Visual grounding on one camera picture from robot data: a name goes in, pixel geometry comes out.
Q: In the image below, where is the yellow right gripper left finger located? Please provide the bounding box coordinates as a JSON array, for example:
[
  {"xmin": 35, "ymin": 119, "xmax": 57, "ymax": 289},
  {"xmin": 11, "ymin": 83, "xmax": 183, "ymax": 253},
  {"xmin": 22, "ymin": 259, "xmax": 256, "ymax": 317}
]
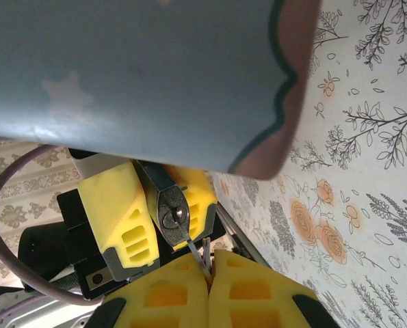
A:
[{"xmin": 90, "ymin": 256, "xmax": 211, "ymax": 328}]

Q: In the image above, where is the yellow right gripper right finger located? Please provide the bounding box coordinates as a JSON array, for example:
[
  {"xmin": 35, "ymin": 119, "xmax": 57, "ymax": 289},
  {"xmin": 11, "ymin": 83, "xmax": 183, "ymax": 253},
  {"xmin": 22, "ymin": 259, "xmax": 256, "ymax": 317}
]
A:
[{"xmin": 208, "ymin": 249, "xmax": 339, "ymax": 328}]

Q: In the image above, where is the black padlock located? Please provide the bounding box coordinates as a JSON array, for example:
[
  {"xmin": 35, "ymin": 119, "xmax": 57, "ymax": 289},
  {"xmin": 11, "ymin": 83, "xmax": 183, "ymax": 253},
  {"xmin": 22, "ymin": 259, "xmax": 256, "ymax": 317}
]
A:
[{"xmin": 134, "ymin": 159, "xmax": 193, "ymax": 247}]

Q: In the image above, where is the silver key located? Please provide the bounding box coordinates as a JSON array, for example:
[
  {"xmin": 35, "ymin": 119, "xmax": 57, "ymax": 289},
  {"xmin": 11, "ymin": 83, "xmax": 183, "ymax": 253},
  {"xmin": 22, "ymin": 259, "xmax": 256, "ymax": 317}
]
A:
[{"xmin": 176, "ymin": 208, "xmax": 215, "ymax": 284}]

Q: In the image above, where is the blue cartoon tin box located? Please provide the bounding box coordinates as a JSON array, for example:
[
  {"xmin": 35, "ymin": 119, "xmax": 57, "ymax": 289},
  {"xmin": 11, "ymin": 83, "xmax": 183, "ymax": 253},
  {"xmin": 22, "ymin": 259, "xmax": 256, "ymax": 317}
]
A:
[{"xmin": 0, "ymin": 0, "xmax": 322, "ymax": 181}]

